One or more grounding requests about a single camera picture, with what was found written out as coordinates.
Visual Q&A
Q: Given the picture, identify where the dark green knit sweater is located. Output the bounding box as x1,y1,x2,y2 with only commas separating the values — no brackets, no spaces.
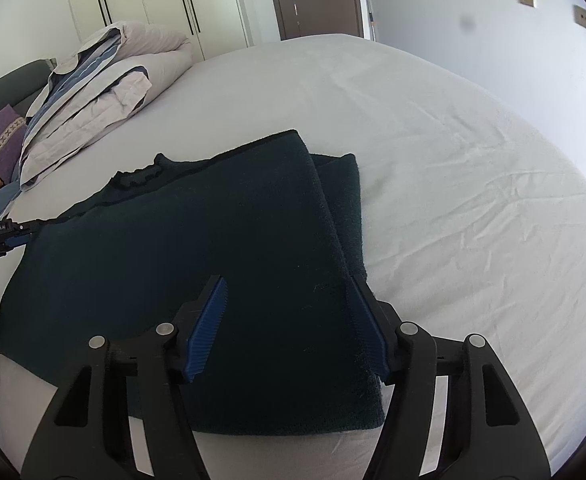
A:
0,130,384,436

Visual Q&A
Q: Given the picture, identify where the purple patterned cushion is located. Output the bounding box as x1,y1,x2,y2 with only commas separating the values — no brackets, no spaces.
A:
0,105,26,184

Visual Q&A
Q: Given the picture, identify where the dark green upholstered headboard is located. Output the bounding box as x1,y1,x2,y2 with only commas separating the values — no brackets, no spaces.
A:
0,58,55,122

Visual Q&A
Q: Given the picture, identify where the folded grey blue duvet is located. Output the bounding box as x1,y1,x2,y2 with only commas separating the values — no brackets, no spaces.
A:
18,21,193,191

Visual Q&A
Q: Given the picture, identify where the white bed sheet mattress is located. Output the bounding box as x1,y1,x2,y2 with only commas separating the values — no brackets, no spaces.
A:
8,32,586,468

